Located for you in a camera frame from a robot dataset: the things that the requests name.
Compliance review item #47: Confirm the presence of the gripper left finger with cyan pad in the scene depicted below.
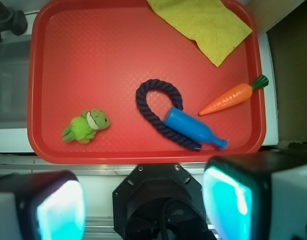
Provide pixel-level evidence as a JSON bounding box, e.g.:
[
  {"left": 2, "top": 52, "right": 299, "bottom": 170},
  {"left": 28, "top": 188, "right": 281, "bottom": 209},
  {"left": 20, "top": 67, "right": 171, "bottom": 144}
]
[{"left": 0, "top": 170, "right": 87, "bottom": 240}]

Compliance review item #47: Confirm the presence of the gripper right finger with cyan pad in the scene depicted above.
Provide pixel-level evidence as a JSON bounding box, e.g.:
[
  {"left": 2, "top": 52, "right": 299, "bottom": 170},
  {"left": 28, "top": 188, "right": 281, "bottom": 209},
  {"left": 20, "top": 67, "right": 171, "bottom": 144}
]
[{"left": 202, "top": 150, "right": 307, "bottom": 240}]

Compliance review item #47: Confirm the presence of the orange toy carrot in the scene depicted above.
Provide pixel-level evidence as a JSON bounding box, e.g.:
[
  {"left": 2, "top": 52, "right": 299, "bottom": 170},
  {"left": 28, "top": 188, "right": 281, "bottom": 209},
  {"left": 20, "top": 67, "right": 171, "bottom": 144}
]
[{"left": 198, "top": 75, "right": 269, "bottom": 116}]

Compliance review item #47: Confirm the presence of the green plush toy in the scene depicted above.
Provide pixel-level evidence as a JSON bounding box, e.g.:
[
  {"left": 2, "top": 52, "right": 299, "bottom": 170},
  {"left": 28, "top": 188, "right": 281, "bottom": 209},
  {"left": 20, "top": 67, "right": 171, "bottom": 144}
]
[{"left": 61, "top": 109, "right": 111, "bottom": 144}]

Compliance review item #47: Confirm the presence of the blue toy bottle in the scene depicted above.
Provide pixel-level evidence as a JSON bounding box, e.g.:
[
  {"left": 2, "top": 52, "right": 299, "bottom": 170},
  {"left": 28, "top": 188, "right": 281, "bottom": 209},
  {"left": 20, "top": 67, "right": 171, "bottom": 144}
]
[{"left": 163, "top": 107, "right": 228, "bottom": 150}]

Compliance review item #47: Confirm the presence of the red plastic tray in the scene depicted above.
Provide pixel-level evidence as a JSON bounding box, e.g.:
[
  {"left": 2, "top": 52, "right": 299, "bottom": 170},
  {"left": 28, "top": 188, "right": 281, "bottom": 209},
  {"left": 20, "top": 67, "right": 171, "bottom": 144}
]
[{"left": 27, "top": 0, "right": 266, "bottom": 164}]

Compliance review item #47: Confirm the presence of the grey sink basin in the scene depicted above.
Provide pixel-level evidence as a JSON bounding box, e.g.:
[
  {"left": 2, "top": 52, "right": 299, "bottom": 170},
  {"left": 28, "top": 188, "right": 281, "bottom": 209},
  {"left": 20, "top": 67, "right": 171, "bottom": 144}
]
[{"left": 0, "top": 35, "right": 31, "bottom": 129}]

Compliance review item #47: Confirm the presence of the yellow cloth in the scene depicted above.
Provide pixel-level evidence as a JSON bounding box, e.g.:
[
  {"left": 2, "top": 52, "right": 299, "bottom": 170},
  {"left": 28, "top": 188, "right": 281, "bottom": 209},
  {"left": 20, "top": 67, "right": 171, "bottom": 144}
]
[{"left": 148, "top": 0, "right": 253, "bottom": 68}]

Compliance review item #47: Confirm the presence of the black faucet knob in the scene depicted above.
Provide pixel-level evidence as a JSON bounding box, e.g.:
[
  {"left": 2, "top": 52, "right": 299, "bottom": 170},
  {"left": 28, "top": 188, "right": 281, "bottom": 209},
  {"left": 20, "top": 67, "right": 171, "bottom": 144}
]
[{"left": 0, "top": 1, "right": 28, "bottom": 43}]

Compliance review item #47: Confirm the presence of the aluminium rail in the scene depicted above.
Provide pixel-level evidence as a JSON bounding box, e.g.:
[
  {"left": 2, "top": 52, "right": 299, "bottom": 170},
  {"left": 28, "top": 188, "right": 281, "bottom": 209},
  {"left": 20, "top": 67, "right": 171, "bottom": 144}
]
[{"left": 0, "top": 154, "right": 209, "bottom": 176}]

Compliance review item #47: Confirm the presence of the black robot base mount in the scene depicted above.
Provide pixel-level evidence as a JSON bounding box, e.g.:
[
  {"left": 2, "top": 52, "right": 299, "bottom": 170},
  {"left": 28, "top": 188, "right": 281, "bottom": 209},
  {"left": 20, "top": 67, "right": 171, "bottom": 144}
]
[{"left": 112, "top": 163, "right": 216, "bottom": 240}]

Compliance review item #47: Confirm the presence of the dark navy rope loop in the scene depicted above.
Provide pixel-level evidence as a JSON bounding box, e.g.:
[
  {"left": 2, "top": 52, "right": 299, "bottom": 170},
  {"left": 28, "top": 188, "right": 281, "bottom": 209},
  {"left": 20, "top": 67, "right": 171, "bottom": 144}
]
[{"left": 135, "top": 78, "right": 202, "bottom": 152}]

